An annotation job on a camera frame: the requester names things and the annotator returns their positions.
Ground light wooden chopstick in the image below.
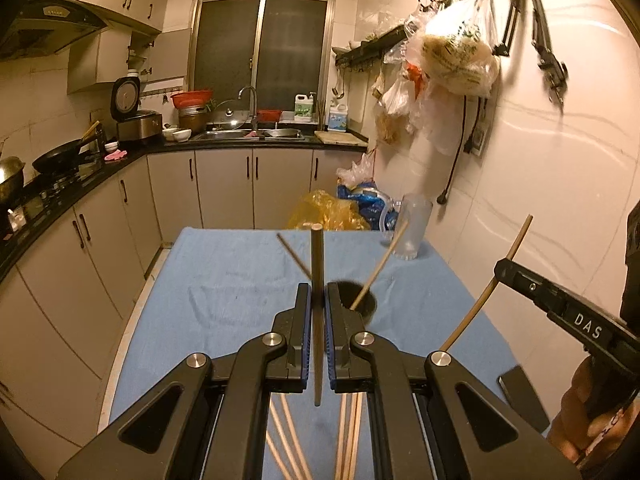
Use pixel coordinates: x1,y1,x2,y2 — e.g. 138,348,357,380
439,214,534,353

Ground metal faucet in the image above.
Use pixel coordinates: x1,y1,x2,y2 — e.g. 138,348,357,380
237,85,260,133

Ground orange hanging plastic bag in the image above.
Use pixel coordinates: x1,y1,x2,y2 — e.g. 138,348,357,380
406,60,429,97

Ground dark wooden chopstick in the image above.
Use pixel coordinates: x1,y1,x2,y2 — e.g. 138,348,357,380
310,224,324,407

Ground kitchen window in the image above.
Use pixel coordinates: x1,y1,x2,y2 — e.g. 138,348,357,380
192,0,333,126

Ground glass pot lid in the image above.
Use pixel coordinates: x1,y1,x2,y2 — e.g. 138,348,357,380
207,99,251,131

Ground steel kitchen sink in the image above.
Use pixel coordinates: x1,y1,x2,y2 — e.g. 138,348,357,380
192,127,306,142

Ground black kitchen countertop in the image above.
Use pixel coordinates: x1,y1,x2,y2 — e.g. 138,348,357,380
0,130,371,281

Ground beige lower cabinets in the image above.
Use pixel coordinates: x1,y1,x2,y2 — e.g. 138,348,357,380
0,147,368,461

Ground metal pot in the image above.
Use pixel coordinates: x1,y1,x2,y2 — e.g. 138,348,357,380
0,155,26,198

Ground hanging bag of noodles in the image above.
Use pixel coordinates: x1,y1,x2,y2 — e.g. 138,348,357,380
420,0,501,98

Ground wall power socket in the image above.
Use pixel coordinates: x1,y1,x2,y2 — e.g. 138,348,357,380
470,122,490,157

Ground range hood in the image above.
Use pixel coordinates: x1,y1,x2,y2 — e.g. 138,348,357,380
0,0,111,61

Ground white jug blue label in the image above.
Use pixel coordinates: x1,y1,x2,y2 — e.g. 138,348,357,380
327,101,349,132

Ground yellow plastic bag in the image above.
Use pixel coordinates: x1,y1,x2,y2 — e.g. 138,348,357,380
287,189,373,232

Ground blue table cloth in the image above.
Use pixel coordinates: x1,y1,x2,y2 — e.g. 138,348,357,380
102,226,556,480

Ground clear plastic pitcher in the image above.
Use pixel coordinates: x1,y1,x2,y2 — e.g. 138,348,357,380
382,192,434,262

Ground hanging bag of dried food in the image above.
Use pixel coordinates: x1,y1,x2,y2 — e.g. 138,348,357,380
375,105,402,147

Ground white crumpled plastic bag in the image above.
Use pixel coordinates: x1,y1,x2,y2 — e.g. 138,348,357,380
336,152,377,188

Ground brown cooking pot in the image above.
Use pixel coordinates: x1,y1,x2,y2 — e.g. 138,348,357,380
177,106,211,132

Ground white jug green label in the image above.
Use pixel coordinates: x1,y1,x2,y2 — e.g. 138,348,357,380
294,94,317,123

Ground red plastic basin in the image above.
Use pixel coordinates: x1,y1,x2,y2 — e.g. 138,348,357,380
170,90,213,109

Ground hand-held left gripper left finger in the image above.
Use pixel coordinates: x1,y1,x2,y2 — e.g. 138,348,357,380
56,282,313,480

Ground white hanging plastic bag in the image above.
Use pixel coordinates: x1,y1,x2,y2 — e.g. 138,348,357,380
380,62,425,120

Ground black wok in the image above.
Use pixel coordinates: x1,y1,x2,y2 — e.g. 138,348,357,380
32,139,85,176

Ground black wall shelf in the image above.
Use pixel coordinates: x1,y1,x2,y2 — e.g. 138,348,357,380
332,24,408,72

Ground person's right hand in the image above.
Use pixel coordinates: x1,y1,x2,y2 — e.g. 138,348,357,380
547,357,633,466

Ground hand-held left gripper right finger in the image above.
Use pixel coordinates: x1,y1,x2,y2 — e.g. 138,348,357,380
324,282,583,480

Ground wooden cutting board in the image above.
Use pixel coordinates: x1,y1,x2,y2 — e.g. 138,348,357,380
314,130,368,147

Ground bunch of wooden chopsticks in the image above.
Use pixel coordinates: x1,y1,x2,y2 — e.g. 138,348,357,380
265,394,363,480

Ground dark grey chopstick cup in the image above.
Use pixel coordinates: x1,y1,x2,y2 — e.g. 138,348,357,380
327,279,379,325

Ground open grey wall cabinet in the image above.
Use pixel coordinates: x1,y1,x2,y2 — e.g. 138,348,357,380
67,27,192,95

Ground black power cable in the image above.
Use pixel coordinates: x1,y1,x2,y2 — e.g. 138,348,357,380
437,95,488,206

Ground gas stove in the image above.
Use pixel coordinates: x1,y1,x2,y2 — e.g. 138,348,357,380
0,160,108,231

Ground blue printed bag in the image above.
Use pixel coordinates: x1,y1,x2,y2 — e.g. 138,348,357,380
336,180,401,231

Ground rice cooker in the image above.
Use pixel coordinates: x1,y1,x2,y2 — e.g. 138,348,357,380
111,76,163,143

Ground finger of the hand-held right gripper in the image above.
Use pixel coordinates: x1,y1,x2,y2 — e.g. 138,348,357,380
497,365,551,435
494,258,571,316

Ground clear hanging plastic bag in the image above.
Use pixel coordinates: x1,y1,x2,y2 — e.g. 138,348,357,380
424,82,468,157

